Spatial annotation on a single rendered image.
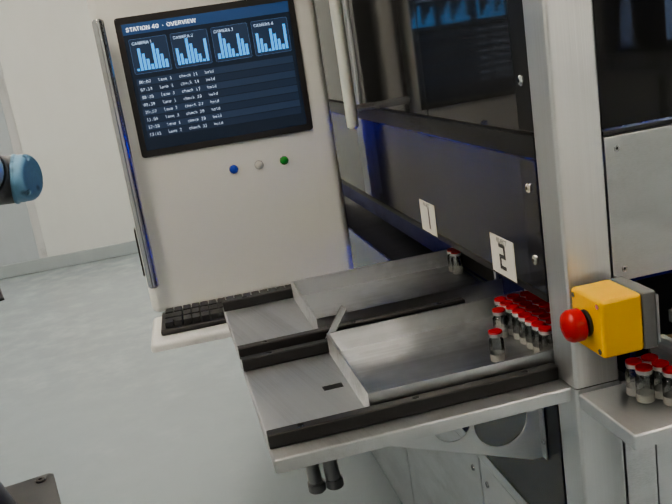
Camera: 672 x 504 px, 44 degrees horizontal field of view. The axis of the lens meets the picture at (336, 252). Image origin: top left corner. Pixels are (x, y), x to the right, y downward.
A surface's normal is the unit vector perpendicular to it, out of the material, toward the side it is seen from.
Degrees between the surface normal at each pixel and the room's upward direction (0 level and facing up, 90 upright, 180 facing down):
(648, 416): 0
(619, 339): 90
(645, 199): 90
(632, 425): 0
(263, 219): 90
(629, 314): 90
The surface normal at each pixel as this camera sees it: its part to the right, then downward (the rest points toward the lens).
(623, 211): 0.22, 0.21
